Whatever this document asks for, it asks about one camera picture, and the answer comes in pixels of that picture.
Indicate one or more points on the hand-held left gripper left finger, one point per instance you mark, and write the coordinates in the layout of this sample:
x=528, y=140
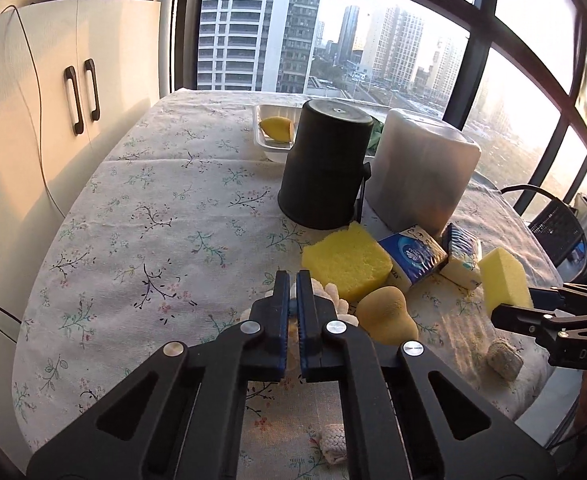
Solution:
x=284, y=320

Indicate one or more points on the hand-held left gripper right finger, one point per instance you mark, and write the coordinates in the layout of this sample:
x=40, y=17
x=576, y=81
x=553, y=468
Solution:
x=303, y=320

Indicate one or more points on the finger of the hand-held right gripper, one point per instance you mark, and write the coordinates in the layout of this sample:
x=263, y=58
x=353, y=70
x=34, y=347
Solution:
x=518, y=319
x=573, y=292

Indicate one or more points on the white bobbly scrunchie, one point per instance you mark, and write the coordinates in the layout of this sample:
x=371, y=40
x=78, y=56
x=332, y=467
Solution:
x=343, y=310

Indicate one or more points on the grey knit pad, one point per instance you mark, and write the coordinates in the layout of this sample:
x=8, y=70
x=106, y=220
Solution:
x=504, y=360

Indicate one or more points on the small yellow sponge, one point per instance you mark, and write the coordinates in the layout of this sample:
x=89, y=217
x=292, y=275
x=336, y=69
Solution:
x=503, y=275

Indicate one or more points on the large yellow sponge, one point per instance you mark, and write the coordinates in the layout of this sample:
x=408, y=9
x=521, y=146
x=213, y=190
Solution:
x=346, y=262

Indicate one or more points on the small striped tissue pack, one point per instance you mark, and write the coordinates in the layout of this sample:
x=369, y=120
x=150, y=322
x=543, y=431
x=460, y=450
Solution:
x=463, y=260

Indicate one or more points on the beige makeup sponge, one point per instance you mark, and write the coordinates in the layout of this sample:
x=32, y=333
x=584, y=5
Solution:
x=386, y=315

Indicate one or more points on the blue tissue pack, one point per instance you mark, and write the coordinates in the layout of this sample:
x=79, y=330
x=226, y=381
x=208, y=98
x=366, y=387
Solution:
x=413, y=255

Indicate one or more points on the white foam tray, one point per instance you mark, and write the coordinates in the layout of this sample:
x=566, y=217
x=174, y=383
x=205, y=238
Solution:
x=268, y=147

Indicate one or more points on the green scrunchie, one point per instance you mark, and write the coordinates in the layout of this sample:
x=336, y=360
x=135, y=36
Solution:
x=376, y=135

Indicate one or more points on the black mesh chair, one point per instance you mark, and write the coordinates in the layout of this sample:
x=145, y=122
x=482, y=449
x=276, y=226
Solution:
x=556, y=230

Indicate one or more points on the white knit cloth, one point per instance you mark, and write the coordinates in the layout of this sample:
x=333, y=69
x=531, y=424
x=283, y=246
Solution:
x=333, y=442

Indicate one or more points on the black plastic bucket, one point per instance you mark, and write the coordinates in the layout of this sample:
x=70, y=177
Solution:
x=323, y=160

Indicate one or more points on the translucent white bucket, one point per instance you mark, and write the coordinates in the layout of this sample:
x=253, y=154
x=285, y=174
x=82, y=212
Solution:
x=423, y=170

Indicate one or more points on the white high-rise building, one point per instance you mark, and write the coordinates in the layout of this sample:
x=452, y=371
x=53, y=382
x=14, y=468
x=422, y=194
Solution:
x=238, y=30

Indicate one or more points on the white cabinet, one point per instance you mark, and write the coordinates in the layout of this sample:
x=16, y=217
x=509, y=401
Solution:
x=3, y=160

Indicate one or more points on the black window frame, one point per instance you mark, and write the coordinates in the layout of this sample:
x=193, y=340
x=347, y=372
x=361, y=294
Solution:
x=484, y=35

